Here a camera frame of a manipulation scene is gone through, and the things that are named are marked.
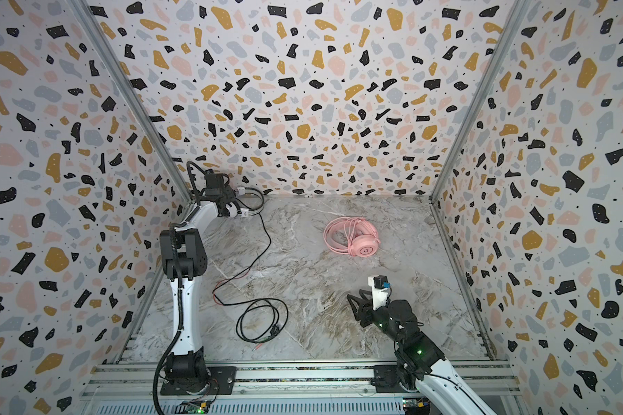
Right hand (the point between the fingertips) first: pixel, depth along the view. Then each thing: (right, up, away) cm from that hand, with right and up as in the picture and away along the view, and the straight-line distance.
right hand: (351, 292), depth 78 cm
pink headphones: (+2, +16, +22) cm, 27 cm away
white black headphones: (-41, +25, +31) cm, 58 cm away
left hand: (-50, +36, +31) cm, 69 cm away
